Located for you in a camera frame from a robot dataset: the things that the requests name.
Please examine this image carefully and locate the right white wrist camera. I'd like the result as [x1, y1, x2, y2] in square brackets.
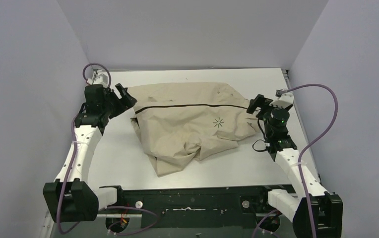
[270, 93, 294, 110]

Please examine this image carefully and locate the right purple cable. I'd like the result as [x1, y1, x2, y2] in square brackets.
[252, 83, 339, 238]

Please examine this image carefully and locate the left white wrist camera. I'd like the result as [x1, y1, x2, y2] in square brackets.
[86, 74, 110, 88]

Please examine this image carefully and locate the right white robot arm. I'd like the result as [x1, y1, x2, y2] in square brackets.
[247, 93, 343, 238]

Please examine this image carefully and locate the beige jacket with black lining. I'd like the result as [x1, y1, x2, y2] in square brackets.
[128, 82, 259, 177]

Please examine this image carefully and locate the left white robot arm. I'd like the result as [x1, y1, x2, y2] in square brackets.
[43, 83, 137, 223]

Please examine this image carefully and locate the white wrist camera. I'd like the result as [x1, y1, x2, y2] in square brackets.
[270, 93, 294, 110]
[86, 74, 110, 88]

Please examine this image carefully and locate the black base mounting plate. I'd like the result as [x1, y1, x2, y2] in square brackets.
[115, 185, 295, 229]

